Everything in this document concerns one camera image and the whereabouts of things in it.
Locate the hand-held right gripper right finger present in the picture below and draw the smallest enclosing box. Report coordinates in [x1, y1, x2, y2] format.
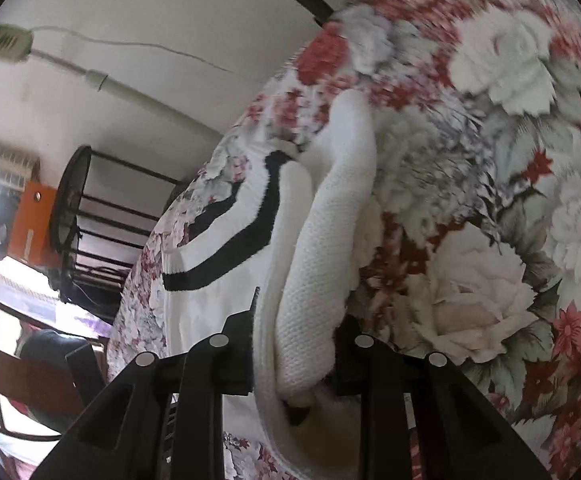
[333, 310, 553, 480]

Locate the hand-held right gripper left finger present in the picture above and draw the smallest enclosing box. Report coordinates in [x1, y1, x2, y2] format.
[30, 287, 261, 480]

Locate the white sweater with black stripes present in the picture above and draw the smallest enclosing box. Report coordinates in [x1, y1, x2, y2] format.
[163, 90, 386, 480]

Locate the dark chair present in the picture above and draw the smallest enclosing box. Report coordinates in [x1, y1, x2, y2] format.
[18, 329, 108, 433]

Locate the orange box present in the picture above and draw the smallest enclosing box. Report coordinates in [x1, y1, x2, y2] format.
[10, 180, 60, 263]

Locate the floral plush blanket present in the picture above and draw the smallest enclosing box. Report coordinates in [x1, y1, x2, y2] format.
[105, 0, 581, 480]

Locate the black speaker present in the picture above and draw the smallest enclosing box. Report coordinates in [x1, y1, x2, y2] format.
[0, 194, 21, 262]

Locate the white ribbed appliance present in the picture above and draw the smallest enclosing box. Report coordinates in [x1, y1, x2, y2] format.
[0, 144, 40, 192]

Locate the beige power strip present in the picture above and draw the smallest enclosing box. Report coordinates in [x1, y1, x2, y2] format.
[0, 25, 34, 63]

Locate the white wall conduit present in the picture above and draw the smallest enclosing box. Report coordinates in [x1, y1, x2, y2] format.
[29, 47, 226, 137]

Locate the thin white cable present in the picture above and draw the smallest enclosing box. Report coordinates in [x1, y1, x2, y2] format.
[29, 27, 236, 75]

